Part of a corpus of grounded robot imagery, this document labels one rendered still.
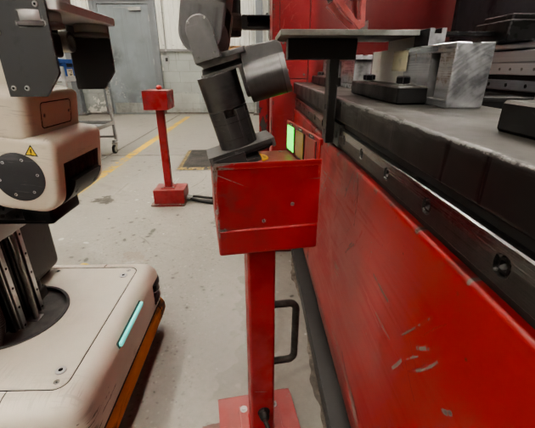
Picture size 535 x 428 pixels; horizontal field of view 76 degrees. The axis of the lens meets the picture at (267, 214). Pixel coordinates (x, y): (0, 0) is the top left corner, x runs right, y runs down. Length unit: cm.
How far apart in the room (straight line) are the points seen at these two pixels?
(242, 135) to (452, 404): 40
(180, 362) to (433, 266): 106
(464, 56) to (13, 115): 80
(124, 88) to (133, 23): 129
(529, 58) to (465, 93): 30
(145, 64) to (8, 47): 745
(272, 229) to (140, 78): 781
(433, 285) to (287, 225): 24
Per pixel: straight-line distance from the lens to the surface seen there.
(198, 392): 123
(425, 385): 45
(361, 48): 172
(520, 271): 30
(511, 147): 34
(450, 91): 63
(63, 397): 95
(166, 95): 243
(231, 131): 51
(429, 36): 75
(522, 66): 94
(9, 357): 111
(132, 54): 830
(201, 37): 50
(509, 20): 92
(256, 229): 53
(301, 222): 55
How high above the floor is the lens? 93
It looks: 23 degrees down
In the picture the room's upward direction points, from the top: straight up
